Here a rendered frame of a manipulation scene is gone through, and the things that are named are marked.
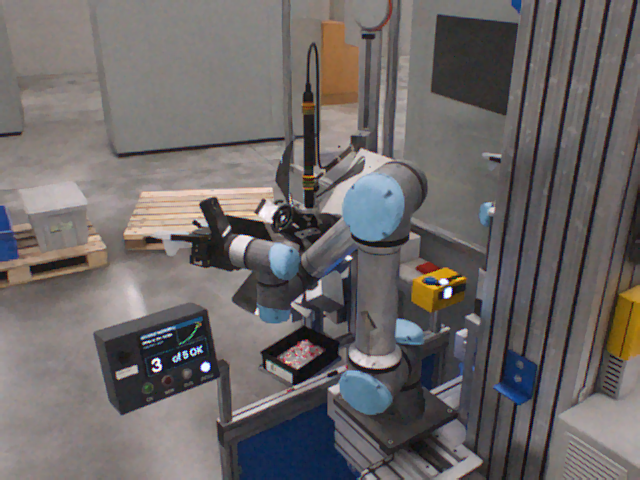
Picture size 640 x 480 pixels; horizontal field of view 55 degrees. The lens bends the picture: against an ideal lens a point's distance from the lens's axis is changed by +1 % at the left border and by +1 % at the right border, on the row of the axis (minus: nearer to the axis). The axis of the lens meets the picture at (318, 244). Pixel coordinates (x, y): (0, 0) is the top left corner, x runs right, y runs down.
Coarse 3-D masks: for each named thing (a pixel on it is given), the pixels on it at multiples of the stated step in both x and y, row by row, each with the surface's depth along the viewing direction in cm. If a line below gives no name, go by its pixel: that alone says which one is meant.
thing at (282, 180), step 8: (288, 152) 235; (280, 160) 245; (288, 160) 233; (280, 168) 244; (288, 168) 231; (280, 176) 244; (288, 176) 229; (280, 184) 245; (288, 184) 228; (288, 192) 228
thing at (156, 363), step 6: (156, 354) 148; (162, 354) 149; (150, 360) 147; (156, 360) 148; (162, 360) 149; (150, 366) 147; (156, 366) 148; (162, 366) 149; (150, 372) 147; (156, 372) 148
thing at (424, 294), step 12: (420, 276) 210; (432, 276) 210; (444, 276) 210; (420, 288) 206; (432, 288) 202; (444, 288) 204; (420, 300) 208; (432, 300) 203; (444, 300) 207; (456, 300) 211
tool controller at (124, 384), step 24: (168, 312) 156; (192, 312) 153; (96, 336) 147; (120, 336) 143; (144, 336) 146; (168, 336) 149; (192, 336) 153; (120, 360) 142; (144, 360) 146; (168, 360) 150; (192, 360) 153; (216, 360) 157; (120, 384) 144; (192, 384) 154; (120, 408) 145
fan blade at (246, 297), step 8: (248, 280) 218; (256, 280) 217; (240, 288) 218; (248, 288) 217; (256, 288) 217; (240, 296) 217; (248, 296) 217; (256, 296) 216; (240, 304) 217; (248, 304) 216; (256, 304) 215
